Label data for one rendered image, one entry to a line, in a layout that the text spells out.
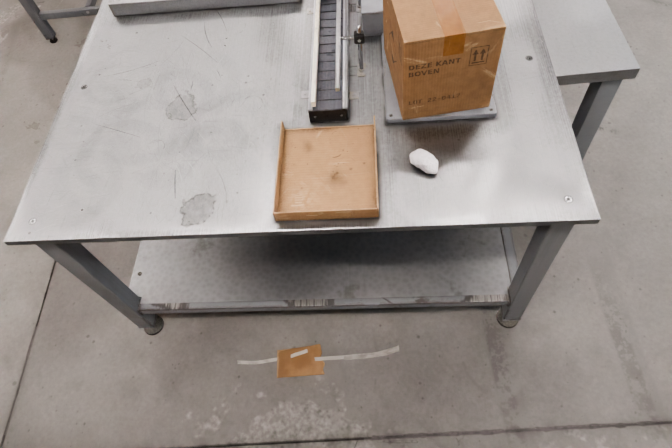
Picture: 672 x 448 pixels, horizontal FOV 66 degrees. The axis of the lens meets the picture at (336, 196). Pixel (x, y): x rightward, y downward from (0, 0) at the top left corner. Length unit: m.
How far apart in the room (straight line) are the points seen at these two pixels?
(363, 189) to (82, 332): 1.45
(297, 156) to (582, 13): 1.01
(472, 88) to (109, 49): 1.20
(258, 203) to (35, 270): 1.48
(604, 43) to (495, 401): 1.22
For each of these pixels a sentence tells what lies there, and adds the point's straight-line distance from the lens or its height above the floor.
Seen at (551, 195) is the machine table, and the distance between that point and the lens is 1.37.
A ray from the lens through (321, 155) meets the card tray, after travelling 1.40.
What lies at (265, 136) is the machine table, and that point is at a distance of 1.48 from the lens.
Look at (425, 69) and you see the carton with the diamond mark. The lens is 1.32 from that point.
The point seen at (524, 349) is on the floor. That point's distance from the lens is 2.07.
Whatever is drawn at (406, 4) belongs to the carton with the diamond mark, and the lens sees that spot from 1.36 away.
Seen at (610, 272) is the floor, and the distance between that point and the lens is 2.29.
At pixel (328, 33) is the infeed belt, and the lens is 1.67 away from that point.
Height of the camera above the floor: 1.93
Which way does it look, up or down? 56 degrees down
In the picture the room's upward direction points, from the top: 10 degrees counter-clockwise
